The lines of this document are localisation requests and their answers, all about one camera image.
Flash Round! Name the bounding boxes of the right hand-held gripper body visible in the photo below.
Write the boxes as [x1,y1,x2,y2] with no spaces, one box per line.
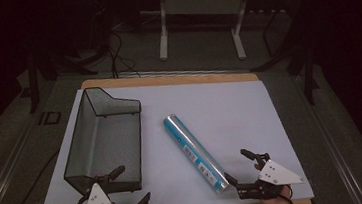
[233,148,308,202]

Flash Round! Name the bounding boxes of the black wire mesh basket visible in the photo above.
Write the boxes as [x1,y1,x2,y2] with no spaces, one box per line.
[54,82,150,199]

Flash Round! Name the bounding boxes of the blue and silver foil roll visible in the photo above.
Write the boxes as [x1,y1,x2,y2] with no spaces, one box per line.
[161,109,232,199]

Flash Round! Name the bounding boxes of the white table mat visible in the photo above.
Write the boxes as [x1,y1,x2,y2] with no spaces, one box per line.
[27,67,315,204]

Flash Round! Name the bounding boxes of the metal floor strip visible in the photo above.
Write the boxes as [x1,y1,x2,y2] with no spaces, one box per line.
[117,59,252,86]

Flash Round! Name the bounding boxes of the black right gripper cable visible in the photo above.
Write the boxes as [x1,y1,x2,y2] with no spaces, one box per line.
[275,183,295,204]

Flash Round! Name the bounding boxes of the metal floor rail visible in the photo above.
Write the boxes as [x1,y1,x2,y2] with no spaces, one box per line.
[304,96,362,204]
[0,124,47,204]

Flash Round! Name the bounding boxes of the thin black floor cable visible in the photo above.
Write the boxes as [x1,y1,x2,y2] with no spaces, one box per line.
[0,149,66,204]

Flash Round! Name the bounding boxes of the small black floor frame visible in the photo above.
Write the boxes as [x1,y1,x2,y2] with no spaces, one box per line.
[37,110,63,127]

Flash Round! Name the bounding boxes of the black floor cables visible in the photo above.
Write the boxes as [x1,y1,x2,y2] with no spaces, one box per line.
[105,28,141,81]

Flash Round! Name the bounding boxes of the white metal desk frame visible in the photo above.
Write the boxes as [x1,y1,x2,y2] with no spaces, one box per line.
[153,0,259,69]

